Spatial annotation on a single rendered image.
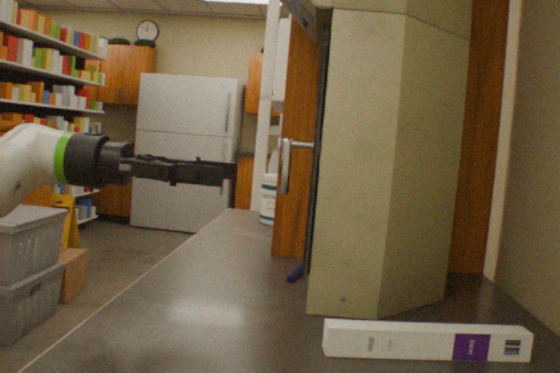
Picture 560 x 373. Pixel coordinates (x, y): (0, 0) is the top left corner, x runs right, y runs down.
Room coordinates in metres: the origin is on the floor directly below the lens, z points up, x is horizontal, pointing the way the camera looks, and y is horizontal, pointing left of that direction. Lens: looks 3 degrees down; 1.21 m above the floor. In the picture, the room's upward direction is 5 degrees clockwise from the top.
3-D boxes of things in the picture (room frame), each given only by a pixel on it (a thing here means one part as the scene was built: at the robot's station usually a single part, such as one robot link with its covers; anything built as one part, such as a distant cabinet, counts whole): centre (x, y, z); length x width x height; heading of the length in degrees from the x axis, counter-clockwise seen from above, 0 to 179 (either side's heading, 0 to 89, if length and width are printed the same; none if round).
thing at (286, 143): (0.82, -0.02, 1.17); 0.05 x 0.03 x 0.10; 86
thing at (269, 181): (1.58, -0.01, 1.02); 0.13 x 0.13 x 0.15
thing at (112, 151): (0.84, 0.25, 1.14); 0.09 x 0.08 x 0.07; 87
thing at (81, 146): (0.85, 0.32, 1.15); 0.09 x 0.06 x 0.12; 177
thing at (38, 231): (2.69, 1.49, 0.49); 0.60 x 0.42 x 0.33; 176
